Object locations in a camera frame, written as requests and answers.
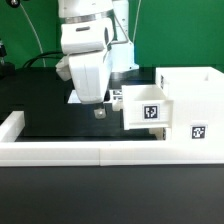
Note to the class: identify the white drawer with tag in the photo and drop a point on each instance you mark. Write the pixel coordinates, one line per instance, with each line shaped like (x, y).
(161, 133)
(144, 107)

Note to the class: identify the white front drawer with tag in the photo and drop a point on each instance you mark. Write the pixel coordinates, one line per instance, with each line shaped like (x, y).
(161, 133)

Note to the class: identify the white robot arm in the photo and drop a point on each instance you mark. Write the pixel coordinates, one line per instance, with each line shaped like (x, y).
(79, 11)

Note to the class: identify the fiducial marker sheet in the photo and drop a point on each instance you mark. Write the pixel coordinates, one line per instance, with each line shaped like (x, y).
(114, 94)

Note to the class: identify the black camera stand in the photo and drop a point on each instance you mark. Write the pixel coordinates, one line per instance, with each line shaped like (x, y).
(6, 68)

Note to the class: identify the white fence frame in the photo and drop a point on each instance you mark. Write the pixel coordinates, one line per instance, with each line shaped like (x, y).
(95, 153)

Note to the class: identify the white drawer cabinet box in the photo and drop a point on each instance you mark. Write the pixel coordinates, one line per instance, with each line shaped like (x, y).
(197, 94)

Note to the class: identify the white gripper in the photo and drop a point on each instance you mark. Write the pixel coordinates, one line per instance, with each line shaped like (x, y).
(87, 60)

